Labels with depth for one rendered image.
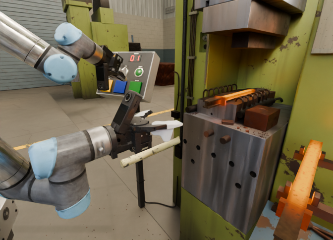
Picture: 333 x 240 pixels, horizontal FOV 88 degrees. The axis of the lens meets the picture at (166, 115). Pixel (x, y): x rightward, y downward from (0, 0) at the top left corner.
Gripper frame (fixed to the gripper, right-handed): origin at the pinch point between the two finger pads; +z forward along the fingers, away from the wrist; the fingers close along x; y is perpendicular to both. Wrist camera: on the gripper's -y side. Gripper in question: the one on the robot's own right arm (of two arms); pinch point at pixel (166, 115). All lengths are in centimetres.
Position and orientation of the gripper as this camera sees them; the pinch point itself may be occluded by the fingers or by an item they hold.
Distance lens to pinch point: 55.5
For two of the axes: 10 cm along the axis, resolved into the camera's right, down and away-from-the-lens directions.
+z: 7.6, -2.1, 6.2
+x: 6.5, 2.5, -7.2
